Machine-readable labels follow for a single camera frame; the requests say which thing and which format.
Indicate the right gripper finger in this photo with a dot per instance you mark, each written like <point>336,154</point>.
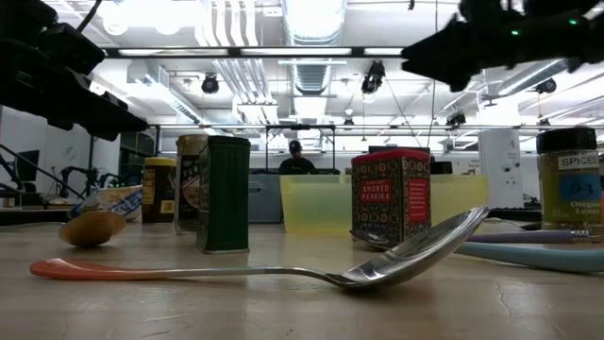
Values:
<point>443,52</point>

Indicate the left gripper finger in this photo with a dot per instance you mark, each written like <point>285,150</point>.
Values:
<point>115,101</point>
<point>89,118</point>

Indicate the snack bag with blue print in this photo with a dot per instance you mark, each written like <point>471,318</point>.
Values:
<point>115,200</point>

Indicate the brown jar yellow lid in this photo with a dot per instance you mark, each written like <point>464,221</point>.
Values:
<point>158,193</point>

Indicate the brown cardboard canister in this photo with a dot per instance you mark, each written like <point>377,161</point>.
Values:
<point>188,189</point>

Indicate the dark green rectangular tin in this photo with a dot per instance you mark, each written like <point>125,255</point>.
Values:
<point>224,198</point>

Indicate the red smoked paprika tin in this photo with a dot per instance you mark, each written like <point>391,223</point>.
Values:
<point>391,198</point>

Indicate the oregano spice jar black lid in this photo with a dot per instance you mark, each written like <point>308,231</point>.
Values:
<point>568,189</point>

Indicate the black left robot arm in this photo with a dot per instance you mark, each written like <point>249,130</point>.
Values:
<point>26,14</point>

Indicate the background black robot arm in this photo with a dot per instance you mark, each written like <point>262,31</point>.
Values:
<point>75,172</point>

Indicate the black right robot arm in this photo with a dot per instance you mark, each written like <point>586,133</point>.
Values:
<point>592,38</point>

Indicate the black ceiling spotlight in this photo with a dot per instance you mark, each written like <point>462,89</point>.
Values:
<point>374,75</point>
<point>455,119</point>
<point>210,85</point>
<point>546,86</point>

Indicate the black computer monitor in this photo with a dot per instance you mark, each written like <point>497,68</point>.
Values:
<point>26,165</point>

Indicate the white pillar cabinet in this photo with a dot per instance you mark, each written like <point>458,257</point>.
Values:
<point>502,179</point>

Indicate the black background metal stand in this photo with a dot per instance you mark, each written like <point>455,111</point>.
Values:
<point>302,126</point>

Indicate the dark grey plastic bin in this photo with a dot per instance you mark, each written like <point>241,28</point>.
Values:
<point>264,198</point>

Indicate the person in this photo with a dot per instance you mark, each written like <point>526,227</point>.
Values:
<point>297,166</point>

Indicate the yellow translucent plastic bin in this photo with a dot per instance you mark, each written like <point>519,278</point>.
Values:
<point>316,203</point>

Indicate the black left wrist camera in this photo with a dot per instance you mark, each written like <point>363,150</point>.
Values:
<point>71,49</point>

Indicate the black overhead frame beam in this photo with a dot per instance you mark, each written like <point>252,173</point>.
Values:
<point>357,52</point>

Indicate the silver ceiling air duct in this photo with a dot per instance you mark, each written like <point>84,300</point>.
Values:
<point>313,28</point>

